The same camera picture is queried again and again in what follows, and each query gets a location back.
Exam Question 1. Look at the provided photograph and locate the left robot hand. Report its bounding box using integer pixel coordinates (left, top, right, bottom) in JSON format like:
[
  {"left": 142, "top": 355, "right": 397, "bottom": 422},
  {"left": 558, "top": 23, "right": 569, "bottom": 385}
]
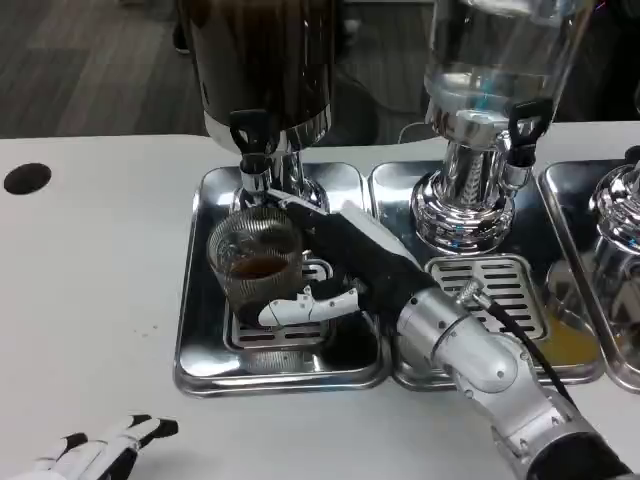
[{"left": 24, "top": 413, "right": 180, "bottom": 480}]

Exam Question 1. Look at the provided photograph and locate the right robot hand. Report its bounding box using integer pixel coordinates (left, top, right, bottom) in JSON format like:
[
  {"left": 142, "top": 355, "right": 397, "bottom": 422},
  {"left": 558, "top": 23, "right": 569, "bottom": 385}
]
[{"left": 257, "top": 188, "right": 441, "bottom": 331}]

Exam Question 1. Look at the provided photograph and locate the clear ribbed glass cup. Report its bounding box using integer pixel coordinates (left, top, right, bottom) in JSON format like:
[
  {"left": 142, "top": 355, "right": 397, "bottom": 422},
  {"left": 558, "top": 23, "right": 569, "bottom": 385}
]
[{"left": 207, "top": 208, "right": 306, "bottom": 326}]

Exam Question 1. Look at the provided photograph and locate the steel tray under water dispenser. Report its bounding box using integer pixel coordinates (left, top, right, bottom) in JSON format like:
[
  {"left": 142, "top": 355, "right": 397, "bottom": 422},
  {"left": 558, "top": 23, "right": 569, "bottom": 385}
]
[{"left": 368, "top": 160, "right": 606, "bottom": 391}]

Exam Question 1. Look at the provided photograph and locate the drip grid of dark dispenser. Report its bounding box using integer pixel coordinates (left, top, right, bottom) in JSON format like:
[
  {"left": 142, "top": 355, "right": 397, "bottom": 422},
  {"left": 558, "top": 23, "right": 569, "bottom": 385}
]
[{"left": 222, "top": 257, "right": 336, "bottom": 356}]

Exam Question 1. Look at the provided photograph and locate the drip grid of water dispenser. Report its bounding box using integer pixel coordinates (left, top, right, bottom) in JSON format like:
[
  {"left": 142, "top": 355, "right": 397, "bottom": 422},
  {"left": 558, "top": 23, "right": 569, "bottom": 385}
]
[{"left": 424, "top": 254, "right": 546, "bottom": 344}]

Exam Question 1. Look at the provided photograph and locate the steel tray under dark dispenser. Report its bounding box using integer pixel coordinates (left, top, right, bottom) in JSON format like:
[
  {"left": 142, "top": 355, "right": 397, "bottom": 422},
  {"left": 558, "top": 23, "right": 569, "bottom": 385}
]
[{"left": 173, "top": 162, "right": 386, "bottom": 399}]

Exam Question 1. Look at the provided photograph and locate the black tap of dark dispenser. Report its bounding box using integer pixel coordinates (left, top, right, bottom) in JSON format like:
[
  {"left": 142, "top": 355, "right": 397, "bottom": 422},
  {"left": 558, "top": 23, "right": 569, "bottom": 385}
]
[{"left": 228, "top": 109, "right": 274, "bottom": 194}]

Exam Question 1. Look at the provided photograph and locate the steel tray with orange spill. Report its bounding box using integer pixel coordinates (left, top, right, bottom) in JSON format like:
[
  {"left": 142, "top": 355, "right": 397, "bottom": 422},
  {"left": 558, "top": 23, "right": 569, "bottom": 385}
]
[{"left": 540, "top": 160, "right": 640, "bottom": 394}]

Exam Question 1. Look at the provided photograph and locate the black tap of water dispenser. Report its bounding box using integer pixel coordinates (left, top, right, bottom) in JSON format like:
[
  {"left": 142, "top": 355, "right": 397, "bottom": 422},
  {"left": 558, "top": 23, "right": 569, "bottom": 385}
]
[{"left": 502, "top": 98, "right": 554, "bottom": 189}]

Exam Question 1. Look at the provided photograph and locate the dark drink dispenser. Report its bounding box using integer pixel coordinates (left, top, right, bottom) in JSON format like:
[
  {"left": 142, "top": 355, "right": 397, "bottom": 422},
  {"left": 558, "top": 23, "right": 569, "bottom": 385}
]
[{"left": 174, "top": 0, "right": 339, "bottom": 221}]

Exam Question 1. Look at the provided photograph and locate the clear water drink dispenser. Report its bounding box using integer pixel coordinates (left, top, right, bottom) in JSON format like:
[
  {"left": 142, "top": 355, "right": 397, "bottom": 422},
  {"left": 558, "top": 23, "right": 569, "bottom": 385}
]
[{"left": 409, "top": 0, "right": 596, "bottom": 251}]

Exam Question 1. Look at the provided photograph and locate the chrome dispenser base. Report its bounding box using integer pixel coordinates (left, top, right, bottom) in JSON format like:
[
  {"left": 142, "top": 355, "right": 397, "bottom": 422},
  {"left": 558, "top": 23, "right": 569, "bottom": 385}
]
[{"left": 588, "top": 147, "right": 640, "bottom": 246}]

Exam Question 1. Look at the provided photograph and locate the black round counter grommet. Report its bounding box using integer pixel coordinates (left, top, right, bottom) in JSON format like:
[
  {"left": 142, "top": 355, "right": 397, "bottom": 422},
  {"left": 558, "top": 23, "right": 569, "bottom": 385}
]
[{"left": 3, "top": 162, "right": 53, "bottom": 195}]

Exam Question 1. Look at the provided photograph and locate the white cable behind counter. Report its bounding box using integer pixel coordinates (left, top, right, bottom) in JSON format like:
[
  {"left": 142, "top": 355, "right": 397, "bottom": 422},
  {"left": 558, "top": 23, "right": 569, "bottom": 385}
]
[{"left": 398, "top": 122, "right": 431, "bottom": 146}]

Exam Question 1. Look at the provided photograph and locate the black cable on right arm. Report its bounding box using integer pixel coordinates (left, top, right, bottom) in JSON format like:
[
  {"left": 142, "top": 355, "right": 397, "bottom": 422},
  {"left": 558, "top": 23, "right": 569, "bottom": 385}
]
[{"left": 457, "top": 279, "right": 576, "bottom": 407}]

